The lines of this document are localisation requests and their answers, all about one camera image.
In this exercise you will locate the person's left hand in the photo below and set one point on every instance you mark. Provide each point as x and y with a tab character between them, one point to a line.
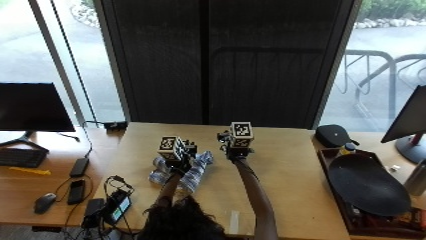
182	159

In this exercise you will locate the person's right hand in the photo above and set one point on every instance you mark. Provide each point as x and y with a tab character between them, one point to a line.
234	146

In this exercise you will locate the white marker cube, right glove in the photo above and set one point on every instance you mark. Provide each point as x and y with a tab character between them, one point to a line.
241	134

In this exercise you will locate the white marker cube, glove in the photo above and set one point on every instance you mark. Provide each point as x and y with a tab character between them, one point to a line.
241	134
170	147

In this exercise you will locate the white marker cube, left glove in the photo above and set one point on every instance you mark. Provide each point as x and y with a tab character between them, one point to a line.
170	147

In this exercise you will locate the smartphone with lit screen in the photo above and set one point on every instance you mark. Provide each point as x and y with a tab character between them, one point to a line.
118	206

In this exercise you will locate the white tape strip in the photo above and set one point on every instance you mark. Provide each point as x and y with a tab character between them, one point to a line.
234	221

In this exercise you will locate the black pouch case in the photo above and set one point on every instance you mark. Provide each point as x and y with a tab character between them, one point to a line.
332	135

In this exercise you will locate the black power adapter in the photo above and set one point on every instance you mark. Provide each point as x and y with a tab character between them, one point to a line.
78	167

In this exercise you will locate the black power brick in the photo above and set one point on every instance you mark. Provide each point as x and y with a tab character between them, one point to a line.
93	208

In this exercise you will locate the dark window blind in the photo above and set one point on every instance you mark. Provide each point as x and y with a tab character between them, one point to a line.
226	63

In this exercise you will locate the black smartphone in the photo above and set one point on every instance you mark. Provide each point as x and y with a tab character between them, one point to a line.
76	191

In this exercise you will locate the black oval plate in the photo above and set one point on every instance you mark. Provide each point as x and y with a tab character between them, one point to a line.
367	185

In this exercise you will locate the dark wooden tray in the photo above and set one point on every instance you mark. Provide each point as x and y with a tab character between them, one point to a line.
354	213

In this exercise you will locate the black computer mouse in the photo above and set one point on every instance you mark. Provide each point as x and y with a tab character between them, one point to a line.
44	202

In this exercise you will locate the yellow ruler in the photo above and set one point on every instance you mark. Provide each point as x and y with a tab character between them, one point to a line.
29	171

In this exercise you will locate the black keyboard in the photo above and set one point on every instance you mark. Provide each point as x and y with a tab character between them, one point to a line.
21	157

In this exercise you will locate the small white cube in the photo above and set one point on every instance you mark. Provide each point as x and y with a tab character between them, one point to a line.
394	168

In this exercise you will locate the metal bike rack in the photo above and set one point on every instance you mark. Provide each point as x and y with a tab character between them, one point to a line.
376	83

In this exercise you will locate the black computer monitor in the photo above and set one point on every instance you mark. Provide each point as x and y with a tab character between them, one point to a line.
30	108

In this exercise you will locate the monitor with red stand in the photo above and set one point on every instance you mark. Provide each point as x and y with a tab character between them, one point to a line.
410	125

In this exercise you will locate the silver metal bottle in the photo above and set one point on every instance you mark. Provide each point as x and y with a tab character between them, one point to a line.
416	178

